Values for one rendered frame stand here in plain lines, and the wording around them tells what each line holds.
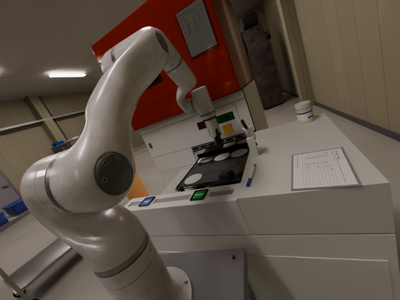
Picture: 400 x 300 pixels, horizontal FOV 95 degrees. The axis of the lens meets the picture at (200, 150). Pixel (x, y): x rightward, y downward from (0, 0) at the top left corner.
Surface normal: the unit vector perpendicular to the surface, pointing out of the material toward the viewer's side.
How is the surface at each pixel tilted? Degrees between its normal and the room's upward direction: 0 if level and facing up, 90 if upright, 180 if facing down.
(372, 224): 90
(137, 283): 92
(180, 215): 90
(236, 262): 3
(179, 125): 90
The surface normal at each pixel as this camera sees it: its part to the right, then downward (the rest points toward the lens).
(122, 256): 0.55, 0.05
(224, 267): -0.33, -0.90
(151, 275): 0.82, -0.13
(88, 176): 0.35, -0.18
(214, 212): -0.35, 0.41
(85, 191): 0.24, 0.19
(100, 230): -0.08, -0.74
